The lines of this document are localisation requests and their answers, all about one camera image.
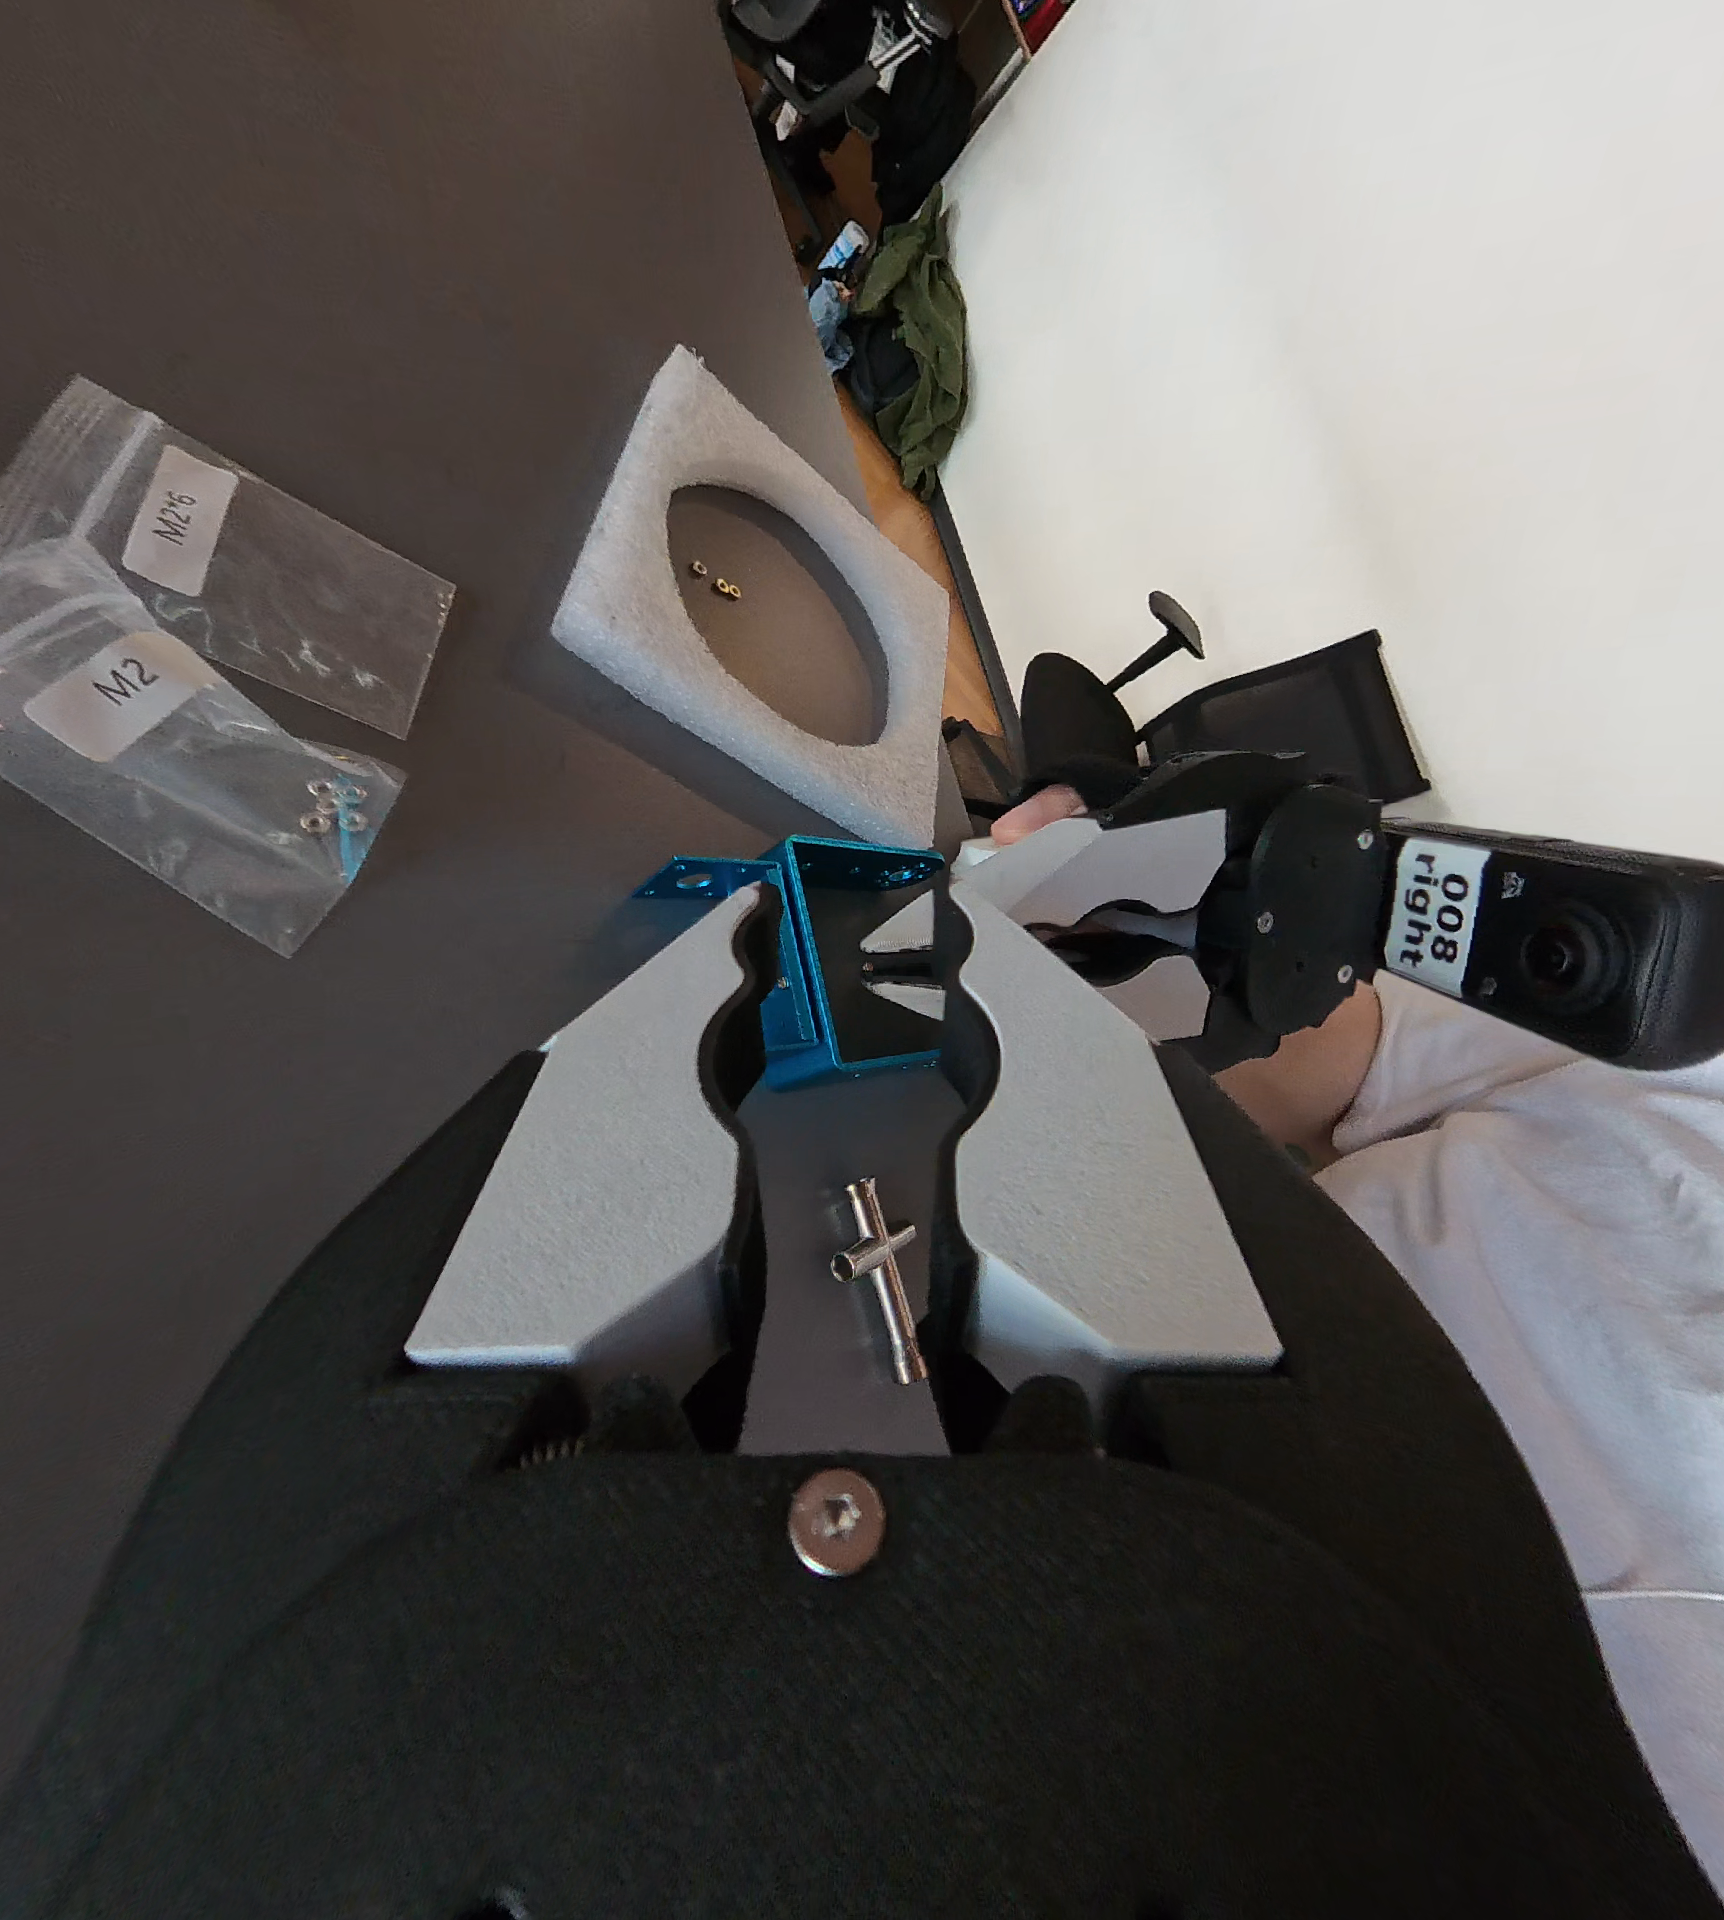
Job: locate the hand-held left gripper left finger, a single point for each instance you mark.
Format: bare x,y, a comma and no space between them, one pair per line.
577,1182

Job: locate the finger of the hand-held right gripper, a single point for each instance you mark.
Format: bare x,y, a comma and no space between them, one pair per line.
1171,983
1125,862

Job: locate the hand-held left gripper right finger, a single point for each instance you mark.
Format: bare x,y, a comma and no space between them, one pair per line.
1102,1182

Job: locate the blue metal bracket assembly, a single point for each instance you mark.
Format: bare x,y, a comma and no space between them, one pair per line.
803,1004

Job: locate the person's right forearm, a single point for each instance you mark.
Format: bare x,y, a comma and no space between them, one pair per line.
1305,1086

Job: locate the person's right hand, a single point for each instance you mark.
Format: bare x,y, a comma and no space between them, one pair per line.
1035,814

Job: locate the black office chair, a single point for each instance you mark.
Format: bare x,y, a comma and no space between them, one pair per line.
1251,715
832,51

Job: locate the metal cross wrench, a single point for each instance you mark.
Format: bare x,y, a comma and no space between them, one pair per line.
879,1260

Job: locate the green cloth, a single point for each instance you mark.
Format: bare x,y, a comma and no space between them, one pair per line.
923,328

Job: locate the clear labelled bag with nuts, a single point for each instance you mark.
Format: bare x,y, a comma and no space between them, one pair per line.
125,749

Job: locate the nearly empty clear labelled bag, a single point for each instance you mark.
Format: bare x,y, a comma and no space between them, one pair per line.
276,584

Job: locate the dark clothes pile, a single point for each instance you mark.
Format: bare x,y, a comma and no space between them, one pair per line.
910,135

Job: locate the white foam square frame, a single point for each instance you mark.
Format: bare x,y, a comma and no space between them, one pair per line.
621,601

